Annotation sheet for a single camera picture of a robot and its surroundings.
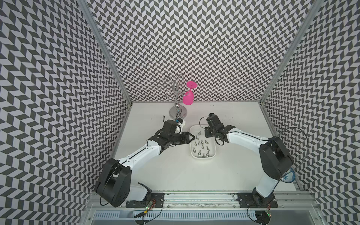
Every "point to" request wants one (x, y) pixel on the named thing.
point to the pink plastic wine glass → (188, 96)
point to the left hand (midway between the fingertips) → (192, 139)
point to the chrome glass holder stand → (173, 86)
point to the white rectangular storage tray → (204, 147)
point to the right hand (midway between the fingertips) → (209, 131)
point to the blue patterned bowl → (289, 176)
